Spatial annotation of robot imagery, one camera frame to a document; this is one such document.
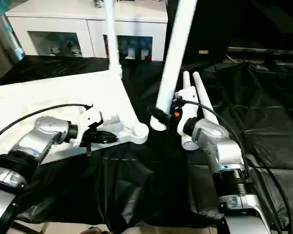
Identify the white plastic table leg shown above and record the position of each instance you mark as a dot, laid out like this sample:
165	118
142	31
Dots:
185	80
202	95
176	58
112	39

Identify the white plastic table top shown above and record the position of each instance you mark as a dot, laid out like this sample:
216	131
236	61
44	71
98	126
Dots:
49	97

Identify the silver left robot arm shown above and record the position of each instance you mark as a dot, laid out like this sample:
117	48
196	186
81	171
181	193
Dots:
34	141

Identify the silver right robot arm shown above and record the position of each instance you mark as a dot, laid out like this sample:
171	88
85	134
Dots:
224	156

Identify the small yellow tag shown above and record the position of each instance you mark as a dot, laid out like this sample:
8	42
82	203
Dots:
203	51

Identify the black plastic mat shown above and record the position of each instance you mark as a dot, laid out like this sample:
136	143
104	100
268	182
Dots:
268	107

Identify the white sideboard cabinet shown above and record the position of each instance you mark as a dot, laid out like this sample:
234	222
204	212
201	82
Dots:
63	19

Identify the beige curtain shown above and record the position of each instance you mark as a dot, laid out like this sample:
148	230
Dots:
0	48

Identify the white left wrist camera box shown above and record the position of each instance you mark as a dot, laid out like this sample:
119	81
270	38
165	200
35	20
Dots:
88	122

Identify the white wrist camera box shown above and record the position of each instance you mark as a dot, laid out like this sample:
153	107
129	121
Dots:
188	105
88	122

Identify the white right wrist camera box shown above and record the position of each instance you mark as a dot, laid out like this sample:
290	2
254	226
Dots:
188	105

